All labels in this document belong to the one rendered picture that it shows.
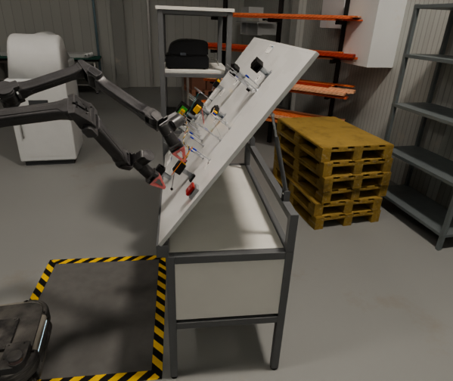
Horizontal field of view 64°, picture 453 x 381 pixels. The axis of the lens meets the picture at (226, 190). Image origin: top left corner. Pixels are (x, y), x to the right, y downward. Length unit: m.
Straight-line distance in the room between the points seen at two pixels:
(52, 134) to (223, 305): 3.71
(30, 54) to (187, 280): 3.88
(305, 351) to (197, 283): 0.92
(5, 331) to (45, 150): 3.18
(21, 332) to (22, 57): 3.52
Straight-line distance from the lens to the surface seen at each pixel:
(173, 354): 2.10
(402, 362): 2.57
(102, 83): 1.90
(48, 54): 5.05
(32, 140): 5.15
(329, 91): 5.07
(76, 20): 10.90
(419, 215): 3.92
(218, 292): 1.84
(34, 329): 2.33
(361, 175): 3.57
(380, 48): 5.01
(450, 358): 2.74
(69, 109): 1.35
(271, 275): 1.82
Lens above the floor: 1.78
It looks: 25 degrees down
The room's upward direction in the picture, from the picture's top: 2 degrees clockwise
